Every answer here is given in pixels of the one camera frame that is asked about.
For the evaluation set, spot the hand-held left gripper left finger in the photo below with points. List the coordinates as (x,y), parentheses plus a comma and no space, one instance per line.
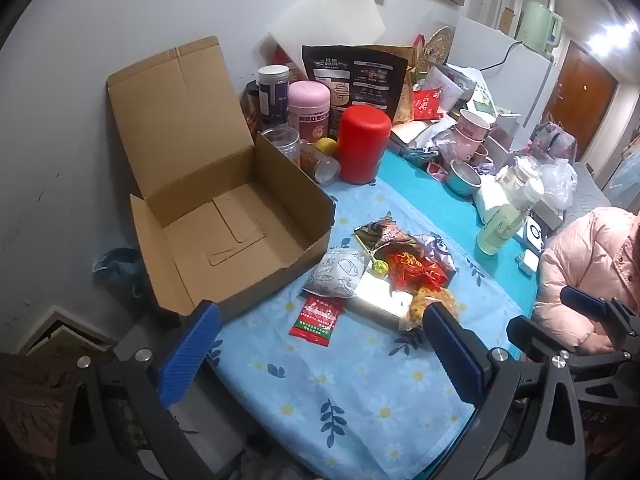
(190,342)

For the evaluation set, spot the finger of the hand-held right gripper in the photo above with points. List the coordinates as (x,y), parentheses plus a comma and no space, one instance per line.
(530,332)
(585,303)

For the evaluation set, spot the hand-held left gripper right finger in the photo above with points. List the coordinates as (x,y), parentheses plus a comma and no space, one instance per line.
(452,355)

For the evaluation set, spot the yellow snack packet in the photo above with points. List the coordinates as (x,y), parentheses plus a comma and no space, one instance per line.
(415,311)

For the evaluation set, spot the red gold snack packet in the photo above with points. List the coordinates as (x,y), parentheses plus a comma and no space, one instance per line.
(431,280)

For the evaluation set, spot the blue snack packet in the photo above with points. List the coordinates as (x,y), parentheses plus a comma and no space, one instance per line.
(380,295)

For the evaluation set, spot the red orange snack packet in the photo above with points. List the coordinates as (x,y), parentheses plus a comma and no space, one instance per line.
(402,265)

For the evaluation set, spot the silver purple snack packet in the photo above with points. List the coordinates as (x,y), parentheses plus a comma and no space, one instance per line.
(440,252)

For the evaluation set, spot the yellow green lollipop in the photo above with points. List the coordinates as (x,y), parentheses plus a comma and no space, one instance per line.
(380,267)

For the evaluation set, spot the red green sachet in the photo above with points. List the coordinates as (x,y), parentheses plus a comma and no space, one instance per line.
(315,322)

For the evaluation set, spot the brown cereal packet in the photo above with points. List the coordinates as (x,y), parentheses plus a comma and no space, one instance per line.
(390,235)

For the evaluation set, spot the white grey snack packet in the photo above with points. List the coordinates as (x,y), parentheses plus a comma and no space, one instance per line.
(335,272)

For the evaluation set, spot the cardboard box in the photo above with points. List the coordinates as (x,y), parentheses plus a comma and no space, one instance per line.
(200,185)

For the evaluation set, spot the person's pink jacket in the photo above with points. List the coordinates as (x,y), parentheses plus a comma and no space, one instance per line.
(585,260)

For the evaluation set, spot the white charger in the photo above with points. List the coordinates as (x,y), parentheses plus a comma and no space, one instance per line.
(528,264)

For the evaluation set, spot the blue face mask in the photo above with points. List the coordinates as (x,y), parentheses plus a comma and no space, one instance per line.
(117,267)

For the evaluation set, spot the blue floral tablecloth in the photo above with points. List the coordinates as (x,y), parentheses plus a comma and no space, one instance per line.
(350,385)

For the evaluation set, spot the pale green bottle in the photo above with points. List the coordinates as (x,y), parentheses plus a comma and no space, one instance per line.
(500,225)

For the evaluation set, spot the clear plastic bag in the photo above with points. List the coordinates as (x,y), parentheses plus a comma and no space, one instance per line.
(557,180)

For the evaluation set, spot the white container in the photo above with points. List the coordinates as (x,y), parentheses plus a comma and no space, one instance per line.
(487,200)

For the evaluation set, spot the teal table cover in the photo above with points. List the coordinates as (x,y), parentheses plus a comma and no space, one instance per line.
(440,195)

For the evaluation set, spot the pink bag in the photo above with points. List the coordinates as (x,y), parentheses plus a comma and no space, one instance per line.
(552,140)

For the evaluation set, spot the brown cloth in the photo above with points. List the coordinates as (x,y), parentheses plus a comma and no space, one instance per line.
(30,395)

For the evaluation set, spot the teal metal bowl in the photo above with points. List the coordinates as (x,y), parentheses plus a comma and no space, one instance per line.
(462,177)

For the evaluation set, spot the stacked pink bowls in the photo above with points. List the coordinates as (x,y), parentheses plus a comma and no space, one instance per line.
(470,132)

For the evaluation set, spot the brown door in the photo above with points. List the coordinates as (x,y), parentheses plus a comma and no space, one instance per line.
(580,90)

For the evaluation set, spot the clear plastic jar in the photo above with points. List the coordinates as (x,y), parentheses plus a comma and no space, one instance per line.
(280,142)

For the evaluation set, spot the clear jar brown contents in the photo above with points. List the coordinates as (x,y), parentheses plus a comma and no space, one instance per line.
(320,162)

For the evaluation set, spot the white fridge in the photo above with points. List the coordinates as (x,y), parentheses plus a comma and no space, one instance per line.
(520,90)

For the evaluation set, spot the red canister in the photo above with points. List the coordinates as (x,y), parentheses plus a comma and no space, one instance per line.
(362,145)

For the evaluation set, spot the yellow lemon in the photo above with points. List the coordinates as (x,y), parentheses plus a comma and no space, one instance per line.
(326,145)

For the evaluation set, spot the dark red jar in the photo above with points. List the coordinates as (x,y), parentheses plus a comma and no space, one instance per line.
(250,105)

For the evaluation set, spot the red paper packet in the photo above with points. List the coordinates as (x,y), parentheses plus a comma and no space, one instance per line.
(427,102)

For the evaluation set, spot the pink canister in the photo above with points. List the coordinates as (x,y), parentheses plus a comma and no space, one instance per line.
(307,110)

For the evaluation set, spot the purple jar white lid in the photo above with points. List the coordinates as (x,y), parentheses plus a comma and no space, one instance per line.
(272,92)

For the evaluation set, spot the green kettle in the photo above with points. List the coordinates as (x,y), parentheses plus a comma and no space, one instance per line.
(540,27)

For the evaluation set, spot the large black bag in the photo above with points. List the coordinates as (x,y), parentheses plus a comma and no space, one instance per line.
(360,75)

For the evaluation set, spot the woven straw basket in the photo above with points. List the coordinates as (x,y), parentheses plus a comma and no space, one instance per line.
(437,45)

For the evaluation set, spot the brown paper bag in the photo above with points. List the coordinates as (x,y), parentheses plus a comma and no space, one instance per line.
(395,52)

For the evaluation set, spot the white board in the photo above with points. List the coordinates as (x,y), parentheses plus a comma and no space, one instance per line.
(325,15)

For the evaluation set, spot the wooden frame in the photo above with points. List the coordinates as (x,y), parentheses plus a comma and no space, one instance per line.
(60,325)

